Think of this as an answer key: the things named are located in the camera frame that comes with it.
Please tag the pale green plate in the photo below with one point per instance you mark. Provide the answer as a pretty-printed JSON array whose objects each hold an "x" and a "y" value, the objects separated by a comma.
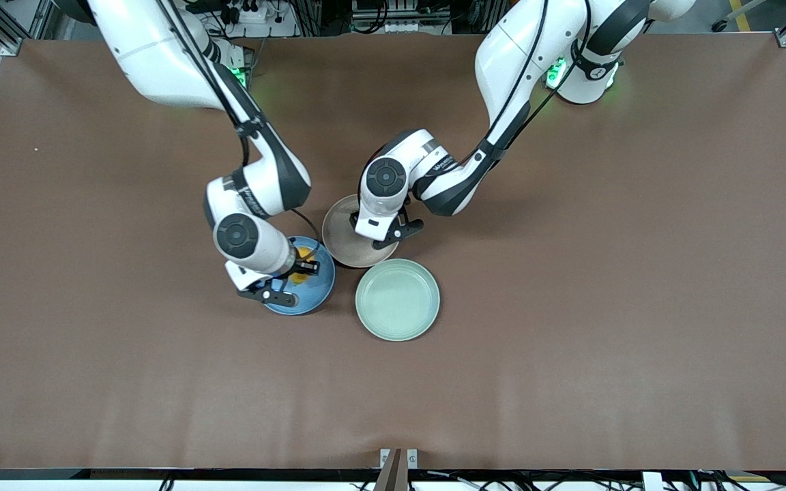
[{"x": 397, "y": 300}]

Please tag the white power strip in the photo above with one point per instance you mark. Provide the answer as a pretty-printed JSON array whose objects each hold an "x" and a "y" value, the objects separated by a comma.
[{"x": 256, "y": 17}]

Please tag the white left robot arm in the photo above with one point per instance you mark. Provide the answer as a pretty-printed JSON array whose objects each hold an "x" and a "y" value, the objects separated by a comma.
[{"x": 522, "y": 54}]

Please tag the white electronics box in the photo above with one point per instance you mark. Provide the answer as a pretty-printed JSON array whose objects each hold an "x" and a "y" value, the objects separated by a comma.
[{"x": 400, "y": 17}]

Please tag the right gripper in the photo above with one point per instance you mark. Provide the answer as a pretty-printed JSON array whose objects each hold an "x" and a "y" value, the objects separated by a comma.
[{"x": 299, "y": 266}]

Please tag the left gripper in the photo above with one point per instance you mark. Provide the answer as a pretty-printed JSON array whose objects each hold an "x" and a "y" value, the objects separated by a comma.
[{"x": 353, "y": 219}]

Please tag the beige plate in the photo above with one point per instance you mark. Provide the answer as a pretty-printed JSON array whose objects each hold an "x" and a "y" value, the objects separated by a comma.
[{"x": 340, "y": 242}]

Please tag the blue plate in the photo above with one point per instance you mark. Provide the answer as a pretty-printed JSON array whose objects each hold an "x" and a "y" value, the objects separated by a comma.
[{"x": 312, "y": 294}]

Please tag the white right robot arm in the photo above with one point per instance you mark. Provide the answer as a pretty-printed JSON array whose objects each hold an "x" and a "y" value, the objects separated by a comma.
[{"x": 161, "y": 54}]

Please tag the metal table edge bracket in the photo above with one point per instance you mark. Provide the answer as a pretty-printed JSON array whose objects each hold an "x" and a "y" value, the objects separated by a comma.
[{"x": 398, "y": 470}]

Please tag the black caster wheel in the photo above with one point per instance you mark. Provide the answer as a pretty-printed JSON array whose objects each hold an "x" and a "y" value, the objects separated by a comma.
[{"x": 719, "y": 26}]

